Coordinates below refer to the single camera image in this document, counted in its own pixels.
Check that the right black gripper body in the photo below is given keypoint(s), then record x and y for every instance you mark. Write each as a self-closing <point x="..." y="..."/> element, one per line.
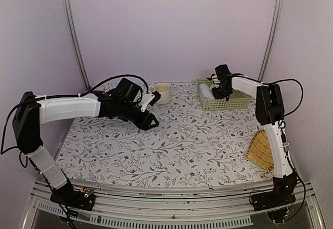
<point x="222" y="92"/>

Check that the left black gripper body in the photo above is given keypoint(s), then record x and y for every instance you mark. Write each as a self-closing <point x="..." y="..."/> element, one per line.
<point x="133" y="118"/>

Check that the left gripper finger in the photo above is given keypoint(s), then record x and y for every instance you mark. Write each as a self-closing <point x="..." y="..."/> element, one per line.
<point x="143" y="125"/>
<point x="152" y="121"/>

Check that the light blue towel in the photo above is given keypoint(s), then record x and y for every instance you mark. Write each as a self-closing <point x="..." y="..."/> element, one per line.
<point x="206" y="93"/>

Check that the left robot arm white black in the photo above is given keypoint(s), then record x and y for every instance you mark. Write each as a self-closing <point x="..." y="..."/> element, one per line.
<point x="127" y="102"/>

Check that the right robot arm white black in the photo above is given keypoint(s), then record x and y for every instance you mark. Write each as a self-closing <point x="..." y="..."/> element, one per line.
<point x="269" y="112"/>

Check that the cream ceramic mug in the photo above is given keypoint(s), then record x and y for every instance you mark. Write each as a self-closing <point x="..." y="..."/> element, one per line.
<point x="164" y="90"/>

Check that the yellow bamboo tray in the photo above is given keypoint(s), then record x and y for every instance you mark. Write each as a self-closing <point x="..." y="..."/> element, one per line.
<point x="259" y="151"/>

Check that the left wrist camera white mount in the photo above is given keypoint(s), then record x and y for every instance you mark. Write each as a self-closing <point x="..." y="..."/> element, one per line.
<point x="149" y="99"/>

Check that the right aluminium frame post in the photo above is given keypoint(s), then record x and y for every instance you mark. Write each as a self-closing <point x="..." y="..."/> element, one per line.
<point x="271" y="38"/>

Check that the aluminium frame post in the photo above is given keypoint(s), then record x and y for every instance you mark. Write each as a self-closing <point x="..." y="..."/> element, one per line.
<point x="75" y="42"/>
<point x="271" y="38"/>

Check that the left aluminium frame post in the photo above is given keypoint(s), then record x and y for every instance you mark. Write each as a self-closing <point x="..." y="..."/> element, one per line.
<point x="75" y="42"/>

